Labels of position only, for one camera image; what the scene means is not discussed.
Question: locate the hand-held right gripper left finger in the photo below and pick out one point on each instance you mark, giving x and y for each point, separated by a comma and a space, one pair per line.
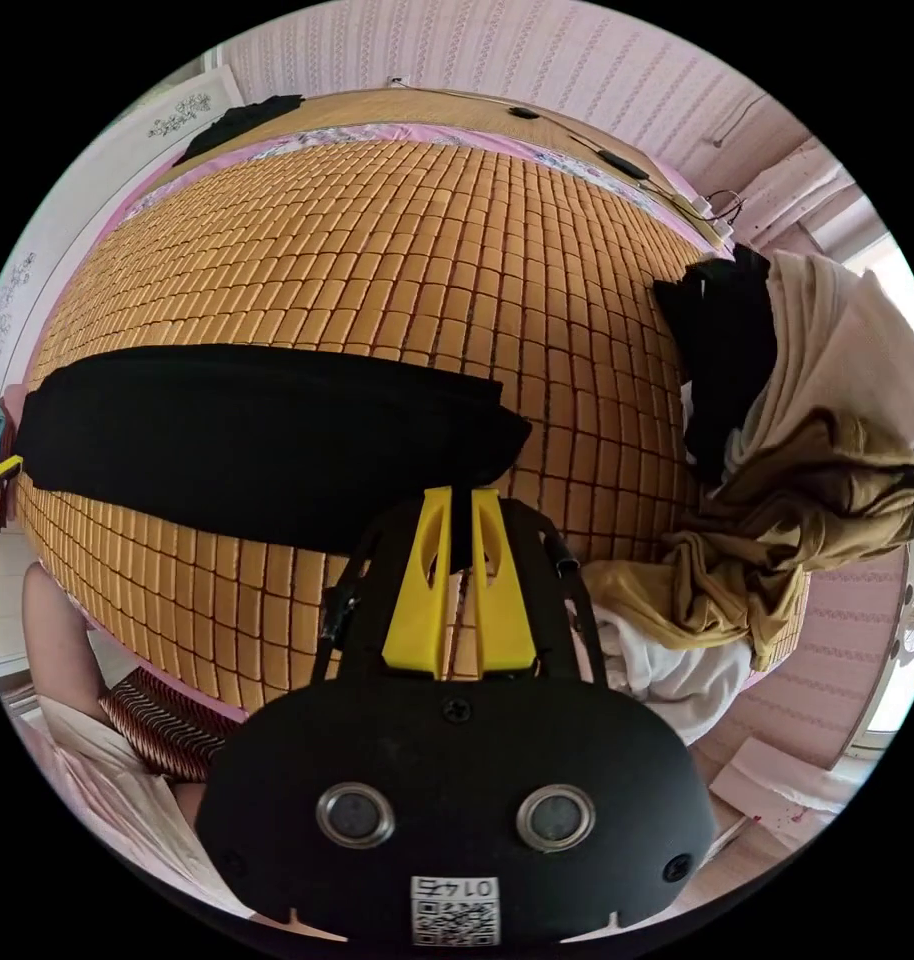
419, 600

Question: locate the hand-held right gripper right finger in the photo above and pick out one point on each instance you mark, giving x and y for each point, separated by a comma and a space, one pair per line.
502, 615

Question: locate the black pants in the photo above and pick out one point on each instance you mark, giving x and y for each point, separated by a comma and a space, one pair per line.
262, 442

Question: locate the person's body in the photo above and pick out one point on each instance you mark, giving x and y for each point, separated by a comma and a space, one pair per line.
89, 675

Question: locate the white cupboard with flower print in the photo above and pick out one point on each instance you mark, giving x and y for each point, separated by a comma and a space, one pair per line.
74, 217

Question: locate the pile of clothes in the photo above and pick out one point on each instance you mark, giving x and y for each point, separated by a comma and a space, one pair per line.
794, 465

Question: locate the bed with woven mat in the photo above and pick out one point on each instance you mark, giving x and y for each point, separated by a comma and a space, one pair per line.
397, 262

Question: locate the black garment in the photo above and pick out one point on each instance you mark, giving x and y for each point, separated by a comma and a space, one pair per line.
236, 124

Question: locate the white power strip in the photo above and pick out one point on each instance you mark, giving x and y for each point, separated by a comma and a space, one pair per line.
703, 210

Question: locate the window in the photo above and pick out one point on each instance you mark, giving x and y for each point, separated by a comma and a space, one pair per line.
903, 292

